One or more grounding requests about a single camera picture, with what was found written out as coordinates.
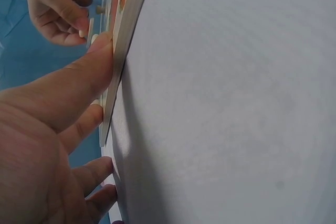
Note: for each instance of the cream wooden knob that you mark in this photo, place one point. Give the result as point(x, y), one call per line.
point(94, 37)

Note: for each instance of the person's right fingers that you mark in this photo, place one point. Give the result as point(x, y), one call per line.
point(71, 15)

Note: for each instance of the puzzle piece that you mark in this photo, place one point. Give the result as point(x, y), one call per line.
point(90, 31)

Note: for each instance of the small brown wooden knob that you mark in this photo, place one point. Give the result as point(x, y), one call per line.
point(99, 9)

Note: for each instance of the person's left thumb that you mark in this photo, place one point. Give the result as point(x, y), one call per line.
point(86, 69)

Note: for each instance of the person's left hand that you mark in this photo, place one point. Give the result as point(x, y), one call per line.
point(31, 140)

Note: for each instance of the wooden puzzle board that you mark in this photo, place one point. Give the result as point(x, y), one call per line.
point(119, 51)

